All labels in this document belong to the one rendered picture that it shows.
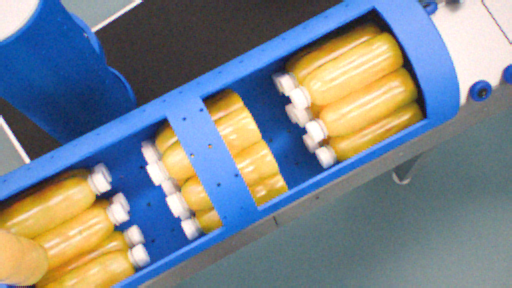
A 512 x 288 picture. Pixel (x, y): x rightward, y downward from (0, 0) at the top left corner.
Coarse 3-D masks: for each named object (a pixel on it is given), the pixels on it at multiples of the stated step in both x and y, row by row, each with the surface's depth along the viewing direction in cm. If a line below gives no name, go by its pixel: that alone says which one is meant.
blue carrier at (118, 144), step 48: (384, 0) 125; (288, 48) 124; (432, 48) 121; (192, 96) 123; (240, 96) 144; (288, 96) 147; (432, 96) 124; (96, 144) 122; (192, 144) 118; (288, 144) 146; (384, 144) 127; (0, 192) 121; (144, 192) 145; (240, 192) 120; (288, 192) 126; (192, 240) 137
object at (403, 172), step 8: (424, 152) 196; (408, 160) 213; (416, 160) 205; (424, 160) 212; (400, 168) 226; (408, 168) 218; (416, 168) 220; (392, 176) 240; (400, 176) 231; (408, 176) 229
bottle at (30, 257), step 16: (0, 240) 98; (16, 240) 102; (32, 240) 112; (0, 256) 98; (16, 256) 101; (32, 256) 107; (48, 256) 114; (0, 272) 99; (16, 272) 103; (32, 272) 108
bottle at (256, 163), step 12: (264, 144) 127; (240, 156) 127; (252, 156) 126; (264, 156) 126; (240, 168) 126; (252, 168) 126; (264, 168) 127; (276, 168) 128; (192, 180) 127; (252, 180) 127; (180, 192) 128; (192, 192) 126; (204, 192) 125; (180, 204) 127; (192, 204) 126; (204, 204) 126
